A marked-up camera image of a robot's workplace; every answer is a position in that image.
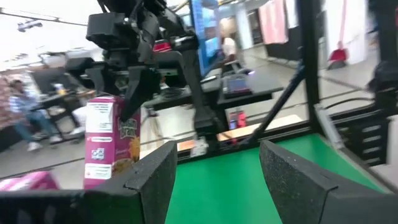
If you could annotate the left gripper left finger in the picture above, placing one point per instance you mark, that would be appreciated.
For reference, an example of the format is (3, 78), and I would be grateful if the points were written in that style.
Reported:
(77, 208)

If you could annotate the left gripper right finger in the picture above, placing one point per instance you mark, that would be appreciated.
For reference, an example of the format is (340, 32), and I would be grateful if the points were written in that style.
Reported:
(311, 202)

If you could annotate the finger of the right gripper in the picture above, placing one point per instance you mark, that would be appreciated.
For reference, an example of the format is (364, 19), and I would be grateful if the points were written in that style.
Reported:
(140, 90)
(96, 79)

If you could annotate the Raisin Bran cereal box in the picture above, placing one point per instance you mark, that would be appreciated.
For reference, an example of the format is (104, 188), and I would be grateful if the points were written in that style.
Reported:
(99, 140)
(28, 182)

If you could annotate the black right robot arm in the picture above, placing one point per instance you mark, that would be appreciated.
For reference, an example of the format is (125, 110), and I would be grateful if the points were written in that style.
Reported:
(202, 102)

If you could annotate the black background table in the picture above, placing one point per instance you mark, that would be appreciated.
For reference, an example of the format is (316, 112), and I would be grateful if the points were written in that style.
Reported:
(53, 99)

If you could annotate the blue display screen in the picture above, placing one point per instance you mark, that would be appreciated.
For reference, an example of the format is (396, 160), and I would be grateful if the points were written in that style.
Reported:
(208, 37)

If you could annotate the person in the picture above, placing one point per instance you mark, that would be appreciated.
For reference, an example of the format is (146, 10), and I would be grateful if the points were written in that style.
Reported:
(23, 102)
(229, 46)

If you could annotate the green table mat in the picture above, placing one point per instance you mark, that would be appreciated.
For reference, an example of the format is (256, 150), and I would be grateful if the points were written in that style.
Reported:
(224, 193)

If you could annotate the tablet screen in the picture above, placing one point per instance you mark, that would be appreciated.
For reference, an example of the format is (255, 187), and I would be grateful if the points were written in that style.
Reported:
(237, 85)

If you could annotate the black side desk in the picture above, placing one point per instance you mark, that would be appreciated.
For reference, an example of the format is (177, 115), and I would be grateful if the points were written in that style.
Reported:
(264, 93)

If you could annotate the pink hanging cloth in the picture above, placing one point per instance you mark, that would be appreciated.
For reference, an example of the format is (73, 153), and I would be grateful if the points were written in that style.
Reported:
(273, 21)

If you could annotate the red floor object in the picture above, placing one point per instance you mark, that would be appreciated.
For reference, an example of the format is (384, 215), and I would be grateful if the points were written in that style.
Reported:
(338, 57)

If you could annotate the grey arm base bracket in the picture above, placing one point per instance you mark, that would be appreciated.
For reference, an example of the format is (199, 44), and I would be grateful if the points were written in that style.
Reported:
(199, 147)

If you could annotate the black metal rig frame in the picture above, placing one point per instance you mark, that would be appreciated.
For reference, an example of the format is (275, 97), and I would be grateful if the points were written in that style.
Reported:
(308, 62)

